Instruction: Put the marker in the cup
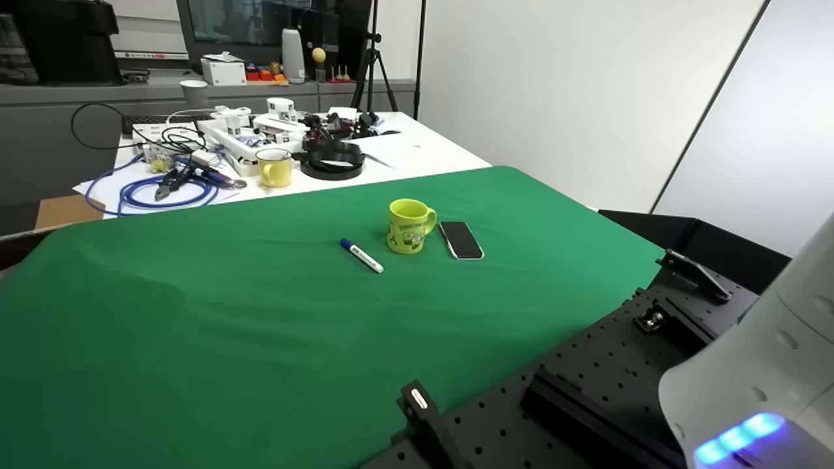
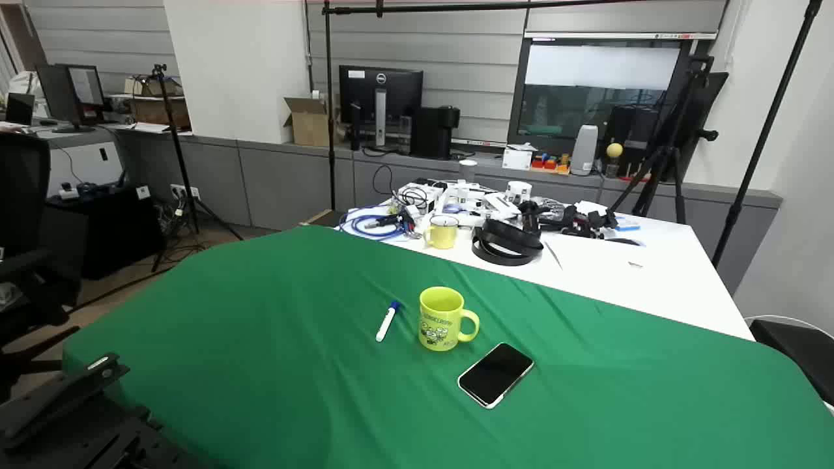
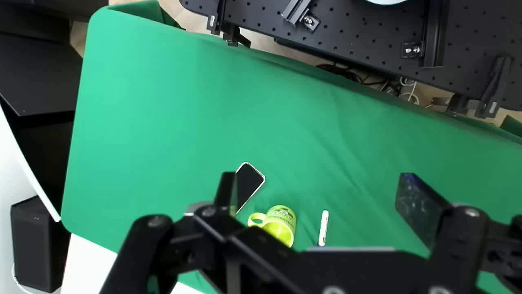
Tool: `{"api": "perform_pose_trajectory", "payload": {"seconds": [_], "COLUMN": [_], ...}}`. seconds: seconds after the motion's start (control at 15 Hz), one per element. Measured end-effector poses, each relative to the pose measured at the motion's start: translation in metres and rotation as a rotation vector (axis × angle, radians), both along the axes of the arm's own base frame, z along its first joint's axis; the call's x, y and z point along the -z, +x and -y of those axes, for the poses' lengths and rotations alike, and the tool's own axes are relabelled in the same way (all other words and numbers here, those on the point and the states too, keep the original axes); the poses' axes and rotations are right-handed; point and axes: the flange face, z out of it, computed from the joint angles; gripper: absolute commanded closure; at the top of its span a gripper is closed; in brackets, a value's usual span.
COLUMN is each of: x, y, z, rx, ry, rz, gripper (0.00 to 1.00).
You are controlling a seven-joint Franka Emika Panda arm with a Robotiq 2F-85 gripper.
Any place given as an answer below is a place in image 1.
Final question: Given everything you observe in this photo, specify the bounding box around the white marker with blue cap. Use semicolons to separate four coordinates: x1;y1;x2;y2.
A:
340;236;387;274

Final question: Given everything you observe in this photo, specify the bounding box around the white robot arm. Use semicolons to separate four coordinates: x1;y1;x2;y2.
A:
661;217;834;469

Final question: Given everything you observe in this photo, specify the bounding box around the small yellow cup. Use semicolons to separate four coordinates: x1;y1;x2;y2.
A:
258;152;296;187

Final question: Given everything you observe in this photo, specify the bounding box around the yellow mug with green print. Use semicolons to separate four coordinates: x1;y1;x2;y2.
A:
387;197;439;255

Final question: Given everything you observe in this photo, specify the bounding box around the black smartphone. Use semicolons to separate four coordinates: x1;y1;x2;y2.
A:
442;222;485;261

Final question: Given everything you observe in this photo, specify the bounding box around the black round dish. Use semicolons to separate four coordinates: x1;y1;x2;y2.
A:
301;144;365;180

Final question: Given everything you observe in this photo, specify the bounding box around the green table cloth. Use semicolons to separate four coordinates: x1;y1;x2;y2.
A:
0;167;662;469

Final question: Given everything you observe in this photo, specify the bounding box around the white tray with parts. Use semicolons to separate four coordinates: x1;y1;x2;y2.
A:
198;107;309;178

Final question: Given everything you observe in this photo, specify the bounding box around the black table clamp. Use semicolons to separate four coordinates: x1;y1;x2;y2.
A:
396;381;473;469

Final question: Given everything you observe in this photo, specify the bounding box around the dark monitor screen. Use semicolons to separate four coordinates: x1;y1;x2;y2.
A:
177;0;370;72

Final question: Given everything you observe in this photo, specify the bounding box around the grey cylindrical speaker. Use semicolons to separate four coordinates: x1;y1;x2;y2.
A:
283;29;306;83

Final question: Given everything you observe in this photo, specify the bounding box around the black perforated mounting board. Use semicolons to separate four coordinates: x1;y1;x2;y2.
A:
363;210;788;469

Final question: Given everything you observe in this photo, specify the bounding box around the white rice cooker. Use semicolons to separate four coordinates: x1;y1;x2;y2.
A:
202;53;246;87

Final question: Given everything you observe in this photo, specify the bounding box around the white side table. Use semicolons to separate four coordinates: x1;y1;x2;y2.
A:
77;111;487;219

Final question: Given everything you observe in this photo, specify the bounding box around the black office chair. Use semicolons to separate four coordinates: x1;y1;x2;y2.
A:
2;0;124;87

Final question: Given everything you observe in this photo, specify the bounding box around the black camera tripod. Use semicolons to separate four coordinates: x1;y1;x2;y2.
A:
352;0;399;111

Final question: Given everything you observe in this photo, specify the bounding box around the blue coiled cable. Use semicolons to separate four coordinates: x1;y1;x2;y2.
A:
83;152;225;219

